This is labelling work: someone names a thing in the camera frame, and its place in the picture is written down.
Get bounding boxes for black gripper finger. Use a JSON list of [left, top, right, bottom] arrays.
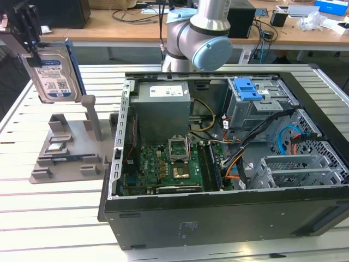
[[15, 7, 42, 68]]

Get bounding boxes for hard disk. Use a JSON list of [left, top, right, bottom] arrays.
[[16, 37, 85, 105]]

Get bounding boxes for metal disk bay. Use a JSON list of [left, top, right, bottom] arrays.
[[249, 154, 349, 189]]

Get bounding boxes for large black box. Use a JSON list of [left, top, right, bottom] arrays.
[[28, 0, 91, 29]]

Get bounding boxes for silver CPU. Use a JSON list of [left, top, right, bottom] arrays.
[[47, 142, 67, 153]]

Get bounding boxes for RAM stick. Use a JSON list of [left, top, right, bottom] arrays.
[[51, 154, 97, 163]]

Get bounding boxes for grey parts rack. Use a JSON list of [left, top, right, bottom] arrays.
[[28, 94, 121, 185]]

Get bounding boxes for grey power supply unit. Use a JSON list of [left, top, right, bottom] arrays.
[[130, 80, 192, 145]]

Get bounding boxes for metal socket cover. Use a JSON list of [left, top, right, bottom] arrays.
[[167, 135, 191, 164]]

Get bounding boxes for green motherboard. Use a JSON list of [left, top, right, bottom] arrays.
[[124, 141, 227, 196]]

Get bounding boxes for black computer tower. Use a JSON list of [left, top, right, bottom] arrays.
[[227, 0, 257, 39]]

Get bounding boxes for white power strip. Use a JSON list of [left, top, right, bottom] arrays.
[[239, 50, 252, 66]]

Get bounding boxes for black graphics card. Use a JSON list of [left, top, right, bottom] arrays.
[[155, 185, 204, 195]]

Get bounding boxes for black RAM slot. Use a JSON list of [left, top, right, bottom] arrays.
[[196, 143, 211, 192]]

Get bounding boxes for blue plastic drive latch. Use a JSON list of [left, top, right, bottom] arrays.
[[233, 78, 263, 102]]

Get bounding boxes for metal drive cage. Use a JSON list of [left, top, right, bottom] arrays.
[[225, 78, 300, 137]]

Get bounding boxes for black open PC case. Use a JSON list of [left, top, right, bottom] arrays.
[[97, 63, 349, 251]]

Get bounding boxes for small black box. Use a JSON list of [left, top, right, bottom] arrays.
[[269, 10, 289, 27]]

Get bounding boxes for grey tray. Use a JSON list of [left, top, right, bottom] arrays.
[[287, 4, 320, 19]]

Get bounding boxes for clear plastic bags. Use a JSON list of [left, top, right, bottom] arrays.
[[296, 10, 328, 31]]

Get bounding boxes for white box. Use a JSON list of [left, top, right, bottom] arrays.
[[320, 20, 349, 36]]

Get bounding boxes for blue cardboard box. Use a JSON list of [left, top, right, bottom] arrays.
[[314, 0, 349, 15]]

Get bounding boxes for wooden desk white frame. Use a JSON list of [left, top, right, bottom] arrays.
[[0, 0, 349, 65]]

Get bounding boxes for thin red wire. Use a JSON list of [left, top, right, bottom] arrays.
[[128, 114, 137, 162]]

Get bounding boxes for yellow and black wire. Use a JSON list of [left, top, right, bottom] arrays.
[[189, 97, 216, 135]]

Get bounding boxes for grey white wire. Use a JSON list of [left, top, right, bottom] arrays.
[[206, 138, 243, 145]]

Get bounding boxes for blue hanging cable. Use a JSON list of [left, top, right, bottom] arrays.
[[258, 31, 267, 63]]

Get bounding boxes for orange wire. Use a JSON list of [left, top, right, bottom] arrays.
[[224, 151, 246, 181]]

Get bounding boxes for black cable bundle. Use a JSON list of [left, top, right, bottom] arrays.
[[230, 108, 303, 189]]

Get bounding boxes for blue data wire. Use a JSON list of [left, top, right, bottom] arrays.
[[277, 124, 304, 157]]

